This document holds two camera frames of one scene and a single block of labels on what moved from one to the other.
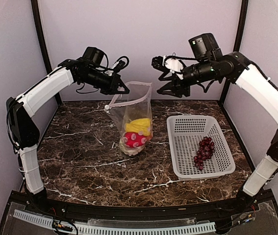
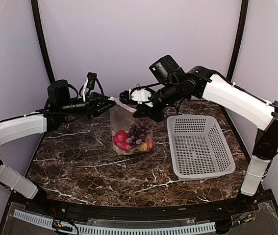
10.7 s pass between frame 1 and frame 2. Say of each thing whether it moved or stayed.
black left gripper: moved
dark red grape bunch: moved
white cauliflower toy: moved
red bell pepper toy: moved
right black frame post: stayed
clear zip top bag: moved
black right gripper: moved
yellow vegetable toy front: moved
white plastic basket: stayed
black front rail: stayed
